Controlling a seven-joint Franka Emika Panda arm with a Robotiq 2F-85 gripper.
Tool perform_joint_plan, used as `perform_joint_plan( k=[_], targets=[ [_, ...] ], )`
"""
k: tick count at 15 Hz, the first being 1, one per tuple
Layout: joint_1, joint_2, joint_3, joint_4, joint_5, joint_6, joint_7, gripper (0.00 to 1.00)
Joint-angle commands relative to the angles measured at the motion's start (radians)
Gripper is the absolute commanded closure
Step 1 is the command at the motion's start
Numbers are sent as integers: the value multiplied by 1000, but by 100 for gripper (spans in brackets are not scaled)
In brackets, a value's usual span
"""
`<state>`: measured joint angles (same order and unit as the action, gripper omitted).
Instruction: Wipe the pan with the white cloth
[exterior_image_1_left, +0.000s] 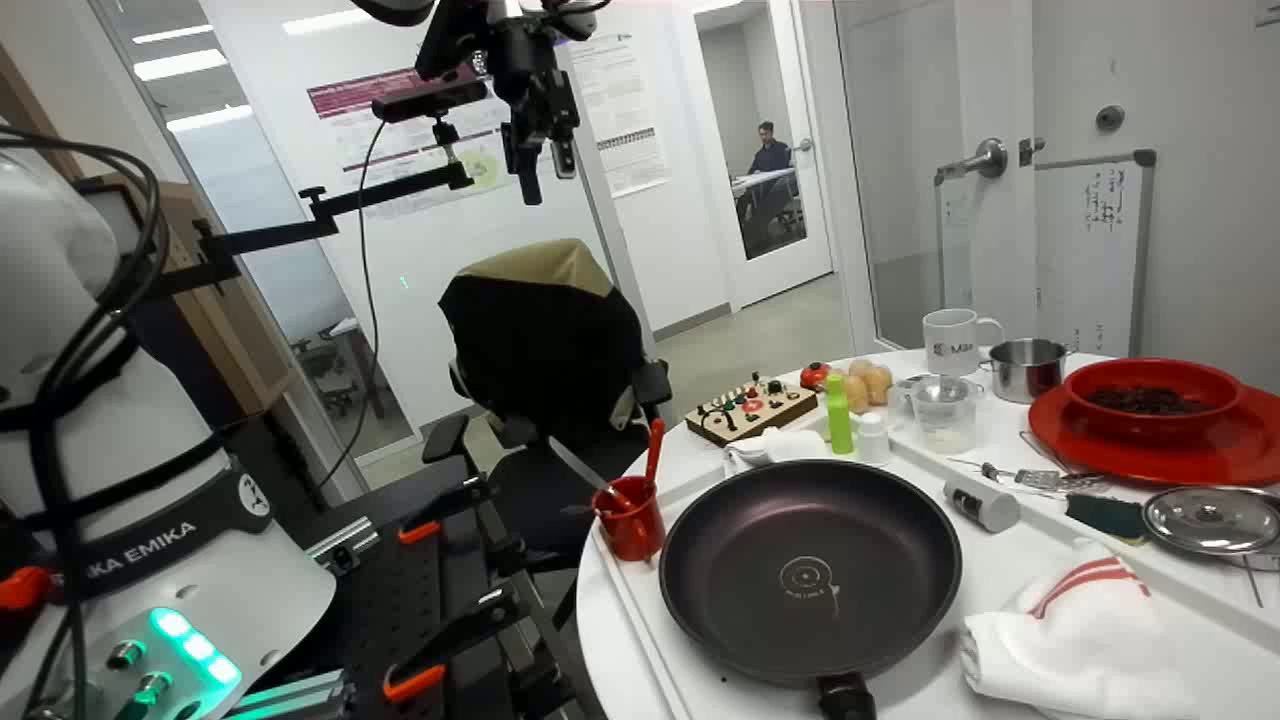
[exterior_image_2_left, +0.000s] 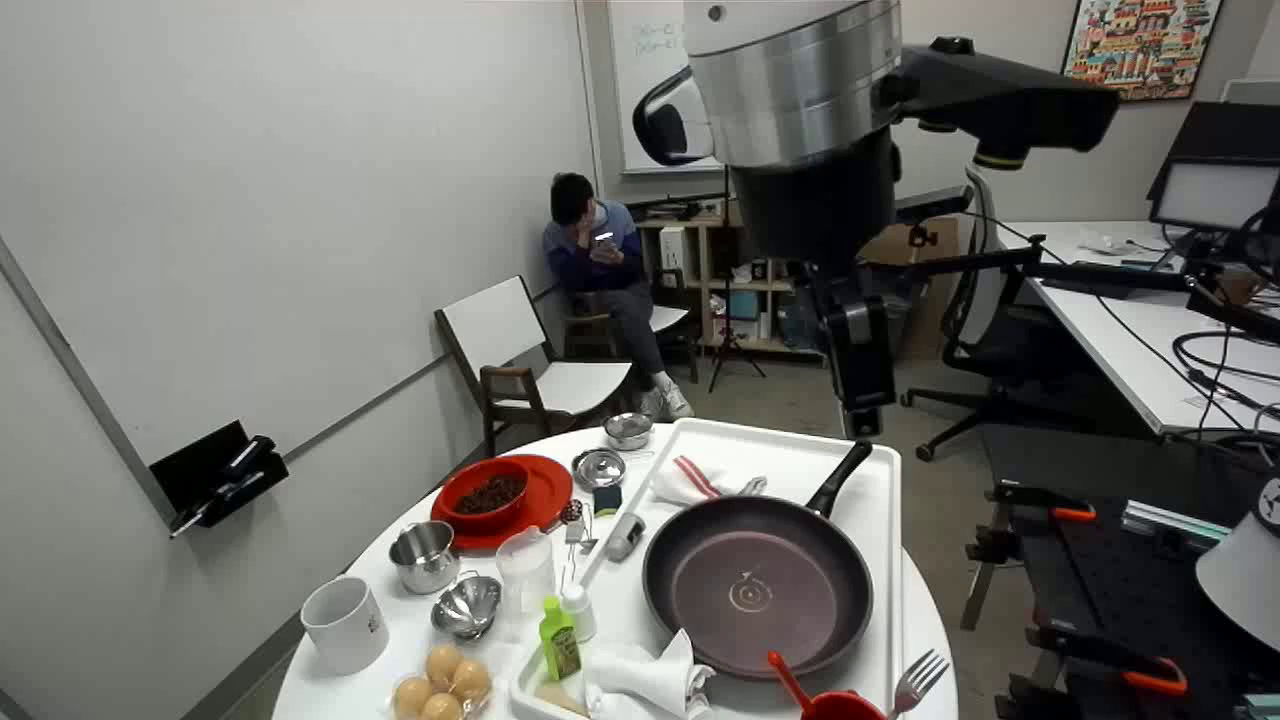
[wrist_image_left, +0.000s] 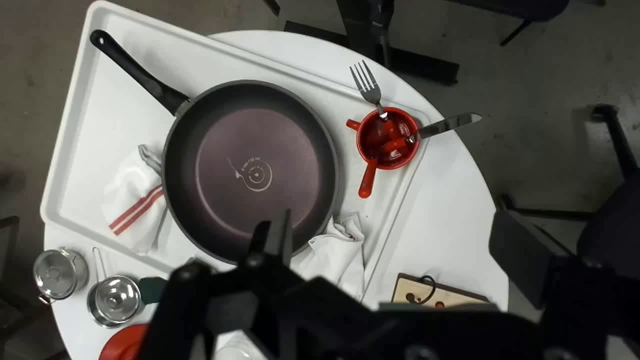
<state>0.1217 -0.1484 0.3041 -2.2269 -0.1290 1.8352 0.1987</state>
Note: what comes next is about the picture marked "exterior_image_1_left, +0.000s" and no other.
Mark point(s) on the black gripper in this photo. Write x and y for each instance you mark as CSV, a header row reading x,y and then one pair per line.
x,y
535,82

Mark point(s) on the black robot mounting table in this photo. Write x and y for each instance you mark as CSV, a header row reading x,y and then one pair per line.
x,y
441,602

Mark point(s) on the plain white cloth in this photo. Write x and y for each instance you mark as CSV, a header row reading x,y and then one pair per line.
x,y
774,451

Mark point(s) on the black chair with tan cushion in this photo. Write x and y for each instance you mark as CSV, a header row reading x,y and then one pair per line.
x,y
545,361

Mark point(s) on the silver metal utensil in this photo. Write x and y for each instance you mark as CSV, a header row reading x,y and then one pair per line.
x,y
1023,473

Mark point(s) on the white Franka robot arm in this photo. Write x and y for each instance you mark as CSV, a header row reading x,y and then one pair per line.
x,y
82,402

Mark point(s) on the white mug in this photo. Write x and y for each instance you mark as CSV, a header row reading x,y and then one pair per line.
x,y
955,345

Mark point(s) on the small framed whiteboard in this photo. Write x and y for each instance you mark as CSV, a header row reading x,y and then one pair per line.
x,y
1094,266

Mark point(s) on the small steel pot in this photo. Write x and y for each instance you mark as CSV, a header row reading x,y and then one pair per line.
x,y
1026,378

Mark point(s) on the white grey cylinder gadget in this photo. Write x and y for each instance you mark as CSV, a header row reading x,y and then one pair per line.
x,y
987,505

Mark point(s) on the dark nonstick frying pan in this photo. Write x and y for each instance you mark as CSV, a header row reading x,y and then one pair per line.
x,y
747,585

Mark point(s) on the red toy tomato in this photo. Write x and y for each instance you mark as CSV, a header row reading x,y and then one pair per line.
x,y
812,378

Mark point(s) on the green plastic bottle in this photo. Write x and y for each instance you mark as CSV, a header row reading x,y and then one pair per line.
x,y
837,423

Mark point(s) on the red plastic cup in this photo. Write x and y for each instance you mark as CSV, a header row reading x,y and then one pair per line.
x,y
629,522

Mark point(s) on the purple headed wall poster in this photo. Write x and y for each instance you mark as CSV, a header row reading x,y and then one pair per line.
x,y
346,95

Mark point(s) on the red plastic spoon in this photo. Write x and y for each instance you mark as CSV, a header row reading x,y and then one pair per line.
x,y
653,453

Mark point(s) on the person in dark jacket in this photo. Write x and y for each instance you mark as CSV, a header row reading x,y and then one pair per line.
x,y
769,158

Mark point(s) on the black stereo camera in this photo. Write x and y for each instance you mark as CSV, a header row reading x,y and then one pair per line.
x,y
426,97

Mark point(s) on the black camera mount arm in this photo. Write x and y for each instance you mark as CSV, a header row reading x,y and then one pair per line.
x,y
372,198

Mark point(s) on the tan bread roll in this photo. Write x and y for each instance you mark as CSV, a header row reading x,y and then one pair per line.
x,y
876,381
852,392

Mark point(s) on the wooden toy board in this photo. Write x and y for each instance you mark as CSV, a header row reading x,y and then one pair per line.
x,y
747,415

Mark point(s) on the red bowl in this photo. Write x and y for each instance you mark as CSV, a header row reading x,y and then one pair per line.
x,y
1222,402

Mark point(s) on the white towel with red stripes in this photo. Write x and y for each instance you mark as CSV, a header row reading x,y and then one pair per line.
x,y
1083,652

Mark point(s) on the steel pot lid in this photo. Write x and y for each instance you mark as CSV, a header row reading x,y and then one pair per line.
x,y
1200,526

